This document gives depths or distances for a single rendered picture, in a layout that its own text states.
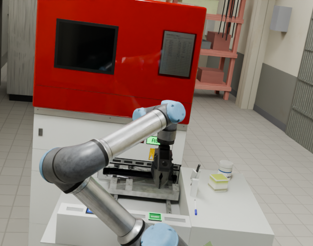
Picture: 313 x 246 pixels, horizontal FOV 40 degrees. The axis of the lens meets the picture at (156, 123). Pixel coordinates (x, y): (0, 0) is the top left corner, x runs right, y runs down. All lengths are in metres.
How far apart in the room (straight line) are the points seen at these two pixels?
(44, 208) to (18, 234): 0.96
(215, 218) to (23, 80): 5.29
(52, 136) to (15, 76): 4.52
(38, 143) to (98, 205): 0.99
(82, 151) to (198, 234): 0.73
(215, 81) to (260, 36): 1.30
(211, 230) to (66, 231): 0.60
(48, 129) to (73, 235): 0.71
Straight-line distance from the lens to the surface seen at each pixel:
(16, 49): 6.75
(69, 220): 1.81
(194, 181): 2.01
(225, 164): 2.24
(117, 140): 1.34
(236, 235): 1.85
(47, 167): 1.38
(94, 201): 1.44
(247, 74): 8.06
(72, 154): 1.29
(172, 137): 1.67
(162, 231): 1.45
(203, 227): 1.81
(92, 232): 1.82
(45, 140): 2.36
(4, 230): 3.52
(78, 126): 2.30
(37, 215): 2.56
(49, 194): 2.48
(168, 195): 2.22
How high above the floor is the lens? 1.85
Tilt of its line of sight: 17 degrees down
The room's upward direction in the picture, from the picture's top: 8 degrees clockwise
